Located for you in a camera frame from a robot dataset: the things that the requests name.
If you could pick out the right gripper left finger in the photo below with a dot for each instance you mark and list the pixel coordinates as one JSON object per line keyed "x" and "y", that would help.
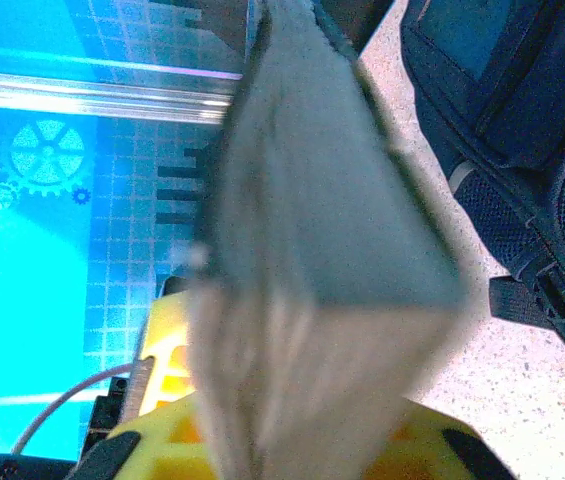
{"x": 167, "y": 350}

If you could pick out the navy blue backpack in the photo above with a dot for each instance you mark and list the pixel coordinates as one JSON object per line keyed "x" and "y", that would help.
{"x": 512, "y": 100}

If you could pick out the black book with antlers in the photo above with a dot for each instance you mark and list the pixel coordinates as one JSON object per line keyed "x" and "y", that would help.
{"x": 322, "y": 225}

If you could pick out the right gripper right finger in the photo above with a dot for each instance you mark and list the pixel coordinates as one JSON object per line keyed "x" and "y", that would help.
{"x": 427, "y": 450}

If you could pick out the aluminium frame post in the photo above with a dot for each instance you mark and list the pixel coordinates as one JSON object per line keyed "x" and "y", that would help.
{"x": 87, "y": 97}

